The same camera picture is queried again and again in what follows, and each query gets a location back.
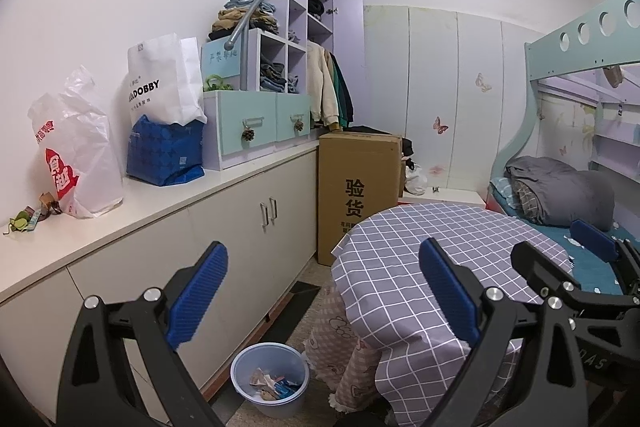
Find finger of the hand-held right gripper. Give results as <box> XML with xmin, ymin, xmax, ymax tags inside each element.
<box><xmin>511</xmin><ymin>241</ymin><xmax>592</xmax><ymax>300</ymax></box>
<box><xmin>570</xmin><ymin>219</ymin><xmax>640</xmax><ymax>295</ymax></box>

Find green wrapper scrap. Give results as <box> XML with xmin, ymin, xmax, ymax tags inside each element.
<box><xmin>4</xmin><ymin>209</ymin><xmax>39</xmax><ymax>236</ymax></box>

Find blue snack packet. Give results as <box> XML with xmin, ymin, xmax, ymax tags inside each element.
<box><xmin>272</xmin><ymin>382</ymin><xmax>303</xmax><ymax>402</ymax></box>

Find teal bedsheet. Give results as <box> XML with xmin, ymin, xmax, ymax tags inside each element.
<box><xmin>489</xmin><ymin>177</ymin><xmax>640</xmax><ymax>295</ymax></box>

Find lavender cupboard door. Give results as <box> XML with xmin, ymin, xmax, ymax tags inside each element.
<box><xmin>331</xmin><ymin>0</ymin><xmax>364</xmax><ymax>128</ymax></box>

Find white low platform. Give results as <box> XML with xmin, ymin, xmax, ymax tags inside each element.
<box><xmin>400</xmin><ymin>187</ymin><xmax>487</xmax><ymax>208</ymax></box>

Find small white plastic bag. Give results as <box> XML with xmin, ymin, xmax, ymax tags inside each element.
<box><xmin>405</xmin><ymin>164</ymin><xmax>429</xmax><ymax>196</ymax></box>

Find blue plastic bucket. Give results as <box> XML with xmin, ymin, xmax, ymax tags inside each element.
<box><xmin>230</xmin><ymin>343</ymin><xmax>310</xmax><ymax>419</ymax></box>

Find blue woven bag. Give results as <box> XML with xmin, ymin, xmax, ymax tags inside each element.
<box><xmin>126</xmin><ymin>116</ymin><xmax>206</xmax><ymax>186</ymax></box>

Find teal drawer unit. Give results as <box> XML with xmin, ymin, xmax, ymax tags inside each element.
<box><xmin>202</xmin><ymin>89</ymin><xmax>312</xmax><ymax>171</ymax></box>

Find tall cardboard box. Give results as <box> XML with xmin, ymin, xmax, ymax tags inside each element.
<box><xmin>318</xmin><ymin>132</ymin><xmax>405</xmax><ymax>267</ymax></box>

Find white shopping bag black print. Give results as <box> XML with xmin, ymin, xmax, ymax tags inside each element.
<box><xmin>125</xmin><ymin>33</ymin><xmax>207</xmax><ymax>125</ymax></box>

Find checked grey tablecloth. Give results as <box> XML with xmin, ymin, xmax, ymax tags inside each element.
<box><xmin>331</xmin><ymin>202</ymin><xmax>576</xmax><ymax>414</ymax></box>

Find pink patterned table skirt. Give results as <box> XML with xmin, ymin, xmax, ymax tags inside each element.
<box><xmin>302</xmin><ymin>284</ymin><xmax>387</xmax><ymax>414</ymax></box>

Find white plastic bag red print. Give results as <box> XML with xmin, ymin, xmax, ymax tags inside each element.
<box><xmin>27</xmin><ymin>66</ymin><xmax>124</xmax><ymax>219</ymax></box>

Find long white cabinet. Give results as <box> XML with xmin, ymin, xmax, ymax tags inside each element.
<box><xmin>0</xmin><ymin>139</ymin><xmax>321</xmax><ymax>423</ymax></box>

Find white wardrobe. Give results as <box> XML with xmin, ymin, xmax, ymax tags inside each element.
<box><xmin>362</xmin><ymin>5</ymin><xmax>532</xmax><ymax>192</ymax></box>

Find folded jeans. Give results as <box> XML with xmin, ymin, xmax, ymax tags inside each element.
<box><xmin>259</xmin><ymin>62</ymin><xmax>300</xmax><ymax>94</ymax></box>

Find teal box with label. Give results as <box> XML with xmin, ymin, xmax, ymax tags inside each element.
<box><xmin>201</xmin><ymin>39</ymin><xmax>244</xmax><ymax>92</ymax></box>

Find beige hanging jacket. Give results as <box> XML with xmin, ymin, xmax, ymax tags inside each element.
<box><xmin>306</xmin><ymin>42</ymin><xmax>339</xmax><ymax>130</ymax></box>

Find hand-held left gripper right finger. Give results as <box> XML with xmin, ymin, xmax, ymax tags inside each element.
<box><xmin>385</xmin><ymin>237</ymin><xmax>590</xmax><ymax>427</ymax></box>

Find dark green hanging jacket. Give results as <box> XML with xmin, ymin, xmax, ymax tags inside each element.
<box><xmin>327</xmin><ymin>52</ymin><xmax>355</xmax><ymax>128</ymax></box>

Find plaid pillow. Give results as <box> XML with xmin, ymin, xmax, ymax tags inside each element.
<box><xmin>515</xmin><ymin>182</ymin><xmax>543</xmax><ymax>220</ymax></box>

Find teal bunk bed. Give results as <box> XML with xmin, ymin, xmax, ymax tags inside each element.
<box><xmin>487</xmin><ymin>0</ymin><xmax>640</xmax><ymax>298</ymax></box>

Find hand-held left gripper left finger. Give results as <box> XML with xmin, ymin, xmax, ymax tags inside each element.
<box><xmin>55</xmin><ymin>241</ymin><xmax>232</xmax><ymax>427</ymax></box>

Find grey duvet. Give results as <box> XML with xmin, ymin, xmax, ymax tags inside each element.
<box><xmin>505</xmin><ymin>157</ymin><xmax>615</xmax><ymax>228</ymax></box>

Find pile of folded clothes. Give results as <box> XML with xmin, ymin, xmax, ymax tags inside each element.
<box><xmin>209</xmin><ymin>0</ymin><xmax>279</xmax><ymax>40</ymax></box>

